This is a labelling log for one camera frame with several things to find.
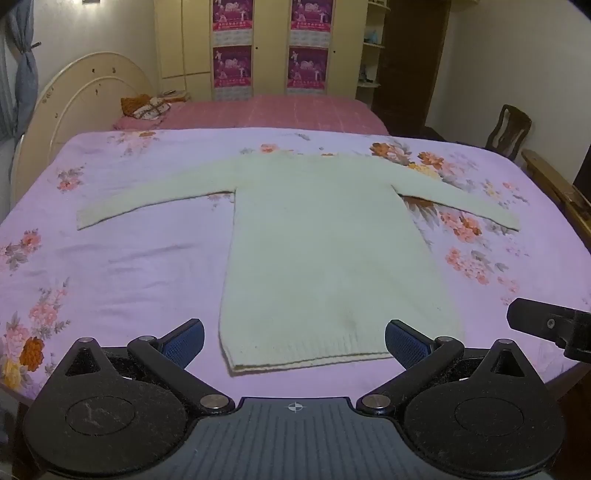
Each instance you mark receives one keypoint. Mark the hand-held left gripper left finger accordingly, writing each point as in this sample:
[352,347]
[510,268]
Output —
[187,342]

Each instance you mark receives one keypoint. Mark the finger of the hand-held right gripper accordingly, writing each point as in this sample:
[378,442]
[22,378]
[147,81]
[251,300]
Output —
[531,316]

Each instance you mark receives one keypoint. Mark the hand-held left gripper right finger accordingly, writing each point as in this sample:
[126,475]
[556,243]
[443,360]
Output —
[405,344]

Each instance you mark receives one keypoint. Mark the cream knit sweater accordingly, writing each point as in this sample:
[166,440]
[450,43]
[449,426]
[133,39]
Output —
[323,249]

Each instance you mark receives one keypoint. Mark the purple floral bedsheet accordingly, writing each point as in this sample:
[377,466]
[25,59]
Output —
[115,258]

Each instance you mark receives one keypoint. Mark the dark wooden chair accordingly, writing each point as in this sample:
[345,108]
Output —
[508,129]

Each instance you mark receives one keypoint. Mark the patterned cushion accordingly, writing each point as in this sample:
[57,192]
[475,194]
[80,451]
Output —
[152,110]

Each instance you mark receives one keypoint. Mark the orange knitted cloth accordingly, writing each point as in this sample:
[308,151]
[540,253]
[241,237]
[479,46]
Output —
[134,104]

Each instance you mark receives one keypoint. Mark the pink checked bedspread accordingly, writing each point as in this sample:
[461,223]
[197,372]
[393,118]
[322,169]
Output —
[286,113]

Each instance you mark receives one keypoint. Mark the small shelf ornament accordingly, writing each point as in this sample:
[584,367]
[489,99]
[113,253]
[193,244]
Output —
[368,76]

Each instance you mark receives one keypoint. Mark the cream arched headboard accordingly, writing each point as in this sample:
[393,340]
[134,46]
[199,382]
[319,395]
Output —
[78,92]

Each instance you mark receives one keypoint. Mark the dark wooden door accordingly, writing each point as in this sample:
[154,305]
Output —
[411,69]

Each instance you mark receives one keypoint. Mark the pink calendar poster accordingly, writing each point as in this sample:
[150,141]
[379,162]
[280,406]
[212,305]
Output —
[233,16]
[312,14]
[232,67]
[307,67]

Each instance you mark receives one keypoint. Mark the cream corner shelf unit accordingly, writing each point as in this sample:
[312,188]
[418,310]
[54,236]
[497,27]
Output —
[369,57]

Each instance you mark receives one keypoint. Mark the cream wardrobe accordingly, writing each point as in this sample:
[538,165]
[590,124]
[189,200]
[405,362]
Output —
[270,50]

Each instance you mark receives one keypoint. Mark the blue-grey curtain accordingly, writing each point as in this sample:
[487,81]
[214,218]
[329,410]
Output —
[25,78]

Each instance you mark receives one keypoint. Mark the light blue figurine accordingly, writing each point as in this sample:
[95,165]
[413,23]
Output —
[373,36]

